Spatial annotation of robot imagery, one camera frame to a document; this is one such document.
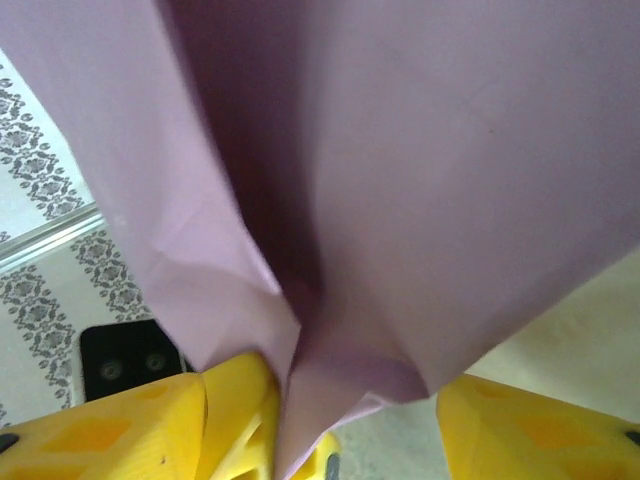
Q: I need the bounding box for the aluminium extrusion frame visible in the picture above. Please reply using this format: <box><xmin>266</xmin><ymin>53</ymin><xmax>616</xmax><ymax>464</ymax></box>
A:
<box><xmin>0</xmin><ymin>204</ymin><xmax>104</xmax><ymax>264</ymax></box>

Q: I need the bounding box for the pink purple wrapping paper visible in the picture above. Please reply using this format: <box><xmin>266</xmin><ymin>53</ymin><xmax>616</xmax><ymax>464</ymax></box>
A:
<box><xmin>0</xmin><ymin>0</ymin><xmax>640</xmax><ymax>480</ymax></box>

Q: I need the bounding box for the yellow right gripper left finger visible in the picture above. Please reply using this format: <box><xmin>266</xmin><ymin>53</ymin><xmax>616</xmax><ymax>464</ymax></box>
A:
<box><xmin>0</xmin><ymin>373</ymin><xmax>209</xmax><ymax>480</ymax></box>

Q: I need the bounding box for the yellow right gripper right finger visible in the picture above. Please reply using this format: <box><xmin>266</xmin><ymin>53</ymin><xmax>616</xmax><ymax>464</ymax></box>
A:
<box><xmin>437</xmin><ymin>374</ymin><xmax>640</xmax><ymax>480</ymax></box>

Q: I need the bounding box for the black alarm clock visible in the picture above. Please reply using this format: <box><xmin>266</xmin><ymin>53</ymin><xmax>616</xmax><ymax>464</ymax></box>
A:
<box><xmin>79</xmin><ymin>319</ymin><xmax>187</xmax><ymax>404</ymax></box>

